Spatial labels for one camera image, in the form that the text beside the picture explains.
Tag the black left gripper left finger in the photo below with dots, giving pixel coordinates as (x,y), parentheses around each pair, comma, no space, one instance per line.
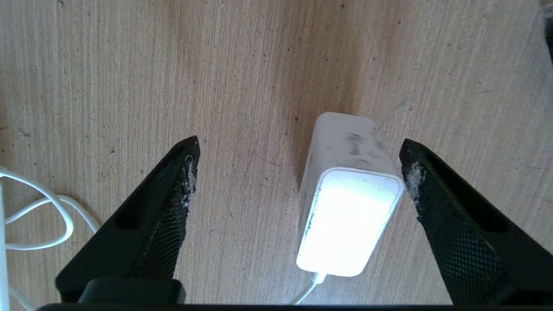
(138,224)

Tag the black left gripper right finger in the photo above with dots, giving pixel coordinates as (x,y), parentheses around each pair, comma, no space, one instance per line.
(475,242)

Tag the white power adapter block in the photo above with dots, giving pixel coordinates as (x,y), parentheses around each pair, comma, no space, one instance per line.
(350,207)

